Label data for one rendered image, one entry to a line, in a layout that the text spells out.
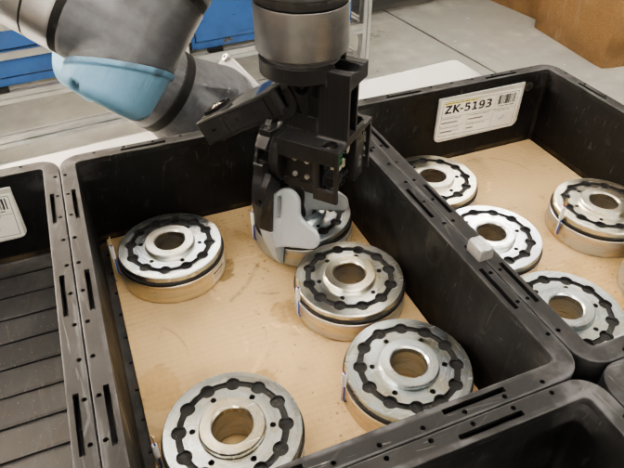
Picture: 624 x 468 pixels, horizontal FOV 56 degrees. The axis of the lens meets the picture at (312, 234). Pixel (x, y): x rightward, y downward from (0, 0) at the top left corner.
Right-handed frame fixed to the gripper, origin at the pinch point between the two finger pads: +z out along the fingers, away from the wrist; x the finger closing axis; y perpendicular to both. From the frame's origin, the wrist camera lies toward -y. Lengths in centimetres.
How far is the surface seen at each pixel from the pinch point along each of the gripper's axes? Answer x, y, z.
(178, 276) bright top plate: -10.9, -5.3, -1.1
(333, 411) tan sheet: -15.4, 12.9, 2.1
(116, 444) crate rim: -28.7, 4.6, -6.5
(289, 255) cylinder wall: -2.0, 1.4, 0.7
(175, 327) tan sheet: -14.0, -3.8, 2.1
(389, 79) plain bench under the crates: 71, -15, 15
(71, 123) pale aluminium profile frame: 94, -149, 71
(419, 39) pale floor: 270, -70, 85
